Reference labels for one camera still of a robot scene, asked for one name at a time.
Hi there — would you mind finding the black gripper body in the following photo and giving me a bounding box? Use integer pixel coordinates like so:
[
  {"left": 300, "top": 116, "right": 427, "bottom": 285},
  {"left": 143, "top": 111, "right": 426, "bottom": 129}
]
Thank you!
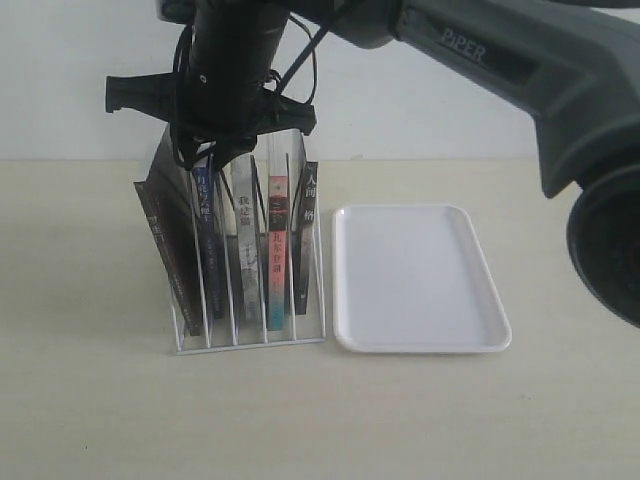
[{"left": 105, "top": 70, "right": 316, "bottom": 156}]

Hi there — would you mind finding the blue book with orange moon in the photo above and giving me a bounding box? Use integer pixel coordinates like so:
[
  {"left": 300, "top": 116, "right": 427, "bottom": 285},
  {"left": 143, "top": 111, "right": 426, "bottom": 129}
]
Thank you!
[{"left": 191, "top": 159, "right": 225, "bottom": 320}]

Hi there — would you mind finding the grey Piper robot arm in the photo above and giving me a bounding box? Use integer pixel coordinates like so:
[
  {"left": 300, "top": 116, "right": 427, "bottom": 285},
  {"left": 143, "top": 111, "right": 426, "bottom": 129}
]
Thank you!
[{"left": 105, "top": 1, "right": 639, "bottom": 325}]

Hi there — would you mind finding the grey spine book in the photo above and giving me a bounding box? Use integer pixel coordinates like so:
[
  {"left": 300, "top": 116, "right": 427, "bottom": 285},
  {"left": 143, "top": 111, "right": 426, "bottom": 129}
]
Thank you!
[{"left": 231, "top": 154, "right": 263, "bottom": 325}]

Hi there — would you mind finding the dark brown leaning book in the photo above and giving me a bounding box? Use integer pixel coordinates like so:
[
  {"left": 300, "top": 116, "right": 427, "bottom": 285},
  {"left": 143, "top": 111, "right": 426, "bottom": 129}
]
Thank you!
[{"left": 133, "top": 129, "right": 203, "bottom": 336}]

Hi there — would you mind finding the red and teal spine book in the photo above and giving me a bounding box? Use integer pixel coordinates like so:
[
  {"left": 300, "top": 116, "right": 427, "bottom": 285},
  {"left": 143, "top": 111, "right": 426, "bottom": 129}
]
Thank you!
[{"left": 266, "top": 132, "right": 293, "bottom": 332}]

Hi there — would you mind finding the black spine book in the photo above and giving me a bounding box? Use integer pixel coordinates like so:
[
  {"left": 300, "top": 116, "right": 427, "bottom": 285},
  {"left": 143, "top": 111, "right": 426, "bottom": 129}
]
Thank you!
[{"left": 294, "top": 135, "right": 318, "bottom": 315}]

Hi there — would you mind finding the white plastic tray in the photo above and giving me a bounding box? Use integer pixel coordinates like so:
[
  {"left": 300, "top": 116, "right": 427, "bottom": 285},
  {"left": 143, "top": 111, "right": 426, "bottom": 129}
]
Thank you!
[{"left": 332, "top": 204, "right": 512, "bottom": 354}]

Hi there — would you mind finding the white wire book rack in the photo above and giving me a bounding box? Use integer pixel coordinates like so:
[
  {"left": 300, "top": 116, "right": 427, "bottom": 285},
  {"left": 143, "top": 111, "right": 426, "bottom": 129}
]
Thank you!
[{"left": 169, "top": 130, "right": 327, "bottom": 354}]

